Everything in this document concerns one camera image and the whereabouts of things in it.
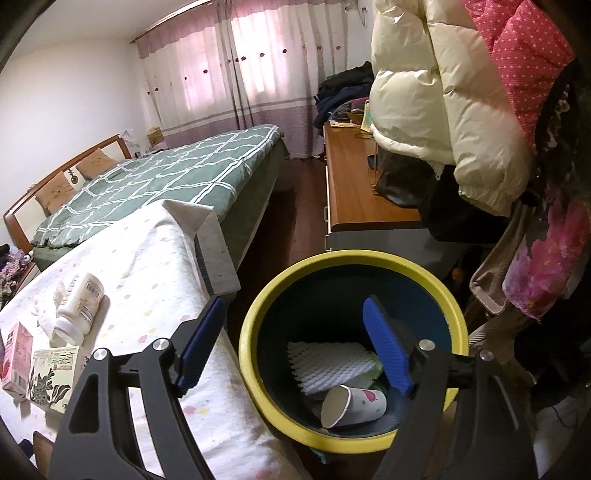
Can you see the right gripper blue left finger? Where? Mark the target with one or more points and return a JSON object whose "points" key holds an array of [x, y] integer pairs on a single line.
{"points": [[97, 440]]}

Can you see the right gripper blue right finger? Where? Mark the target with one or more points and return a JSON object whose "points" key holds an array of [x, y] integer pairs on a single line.
{"points": [[489, 437]]}

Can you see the green floral carton box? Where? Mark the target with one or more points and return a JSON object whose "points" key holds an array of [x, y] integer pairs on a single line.
{"points": [[53, 376]]}

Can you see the white paper cup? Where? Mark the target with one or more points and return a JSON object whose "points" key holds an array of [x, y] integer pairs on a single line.
{"points": [[344, 406]]}

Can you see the white foam fruit net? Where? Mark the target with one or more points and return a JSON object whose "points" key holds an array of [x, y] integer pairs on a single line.
{"points": [[319, 367]]}

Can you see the green white plastic pouch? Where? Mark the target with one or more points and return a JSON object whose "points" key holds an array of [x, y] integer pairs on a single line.
{"points": [[365, 380]]}

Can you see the yellow rimmed trash bin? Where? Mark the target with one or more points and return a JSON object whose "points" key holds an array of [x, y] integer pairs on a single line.
{"points": [[304, 334]]}

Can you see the white pill bottle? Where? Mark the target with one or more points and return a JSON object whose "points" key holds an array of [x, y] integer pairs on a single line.
{"points": [[78, 307]]}

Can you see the pink carton box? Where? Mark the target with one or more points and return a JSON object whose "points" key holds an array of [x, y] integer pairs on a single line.
{"points": [[17, 362]]}

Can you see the white dotted table cloth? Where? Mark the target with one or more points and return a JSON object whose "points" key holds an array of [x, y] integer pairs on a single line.
{"points": [[159, 266]]}

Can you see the pink floral garment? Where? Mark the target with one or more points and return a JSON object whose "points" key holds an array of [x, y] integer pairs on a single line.
{"points": [[538, 260]]}

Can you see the clothes pile on nightstand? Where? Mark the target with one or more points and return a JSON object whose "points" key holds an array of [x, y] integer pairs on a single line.
{"points": [[15, 265]]}

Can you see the wooden bed headboard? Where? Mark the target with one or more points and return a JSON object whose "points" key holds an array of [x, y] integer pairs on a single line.
{"points": [[25, 216]]}

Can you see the wooden desk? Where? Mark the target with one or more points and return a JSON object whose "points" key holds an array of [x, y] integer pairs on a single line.
{"points": [[356, 216]]}

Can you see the left brown pillow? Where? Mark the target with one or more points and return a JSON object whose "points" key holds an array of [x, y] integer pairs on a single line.
{"points": [[54, 194]]}

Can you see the brown pillow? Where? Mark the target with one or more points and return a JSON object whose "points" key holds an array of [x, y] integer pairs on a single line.
{"points": [[54, 194], [95, 164]]}

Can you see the right brown pillow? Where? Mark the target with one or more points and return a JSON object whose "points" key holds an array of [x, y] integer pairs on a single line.
{"points": [[95, 164]]}

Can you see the green plaid bed quilt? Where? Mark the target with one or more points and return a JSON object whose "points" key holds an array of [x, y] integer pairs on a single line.
{"points": [[210, 172]]}

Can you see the cream puffer jacket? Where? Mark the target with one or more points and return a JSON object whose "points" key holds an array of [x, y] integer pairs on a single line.
{"points": [[438, 97]]}

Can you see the dark clothes pile on desk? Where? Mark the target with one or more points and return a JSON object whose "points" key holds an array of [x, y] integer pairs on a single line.
{"points": [[336, 90]]}

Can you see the pink white curtain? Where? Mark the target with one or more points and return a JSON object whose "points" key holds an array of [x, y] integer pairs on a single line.
{"points": [[229, 65]]}

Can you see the red dotted padded jacket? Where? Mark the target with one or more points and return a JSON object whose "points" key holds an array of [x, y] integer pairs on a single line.
{"points": [[535, 64]]}

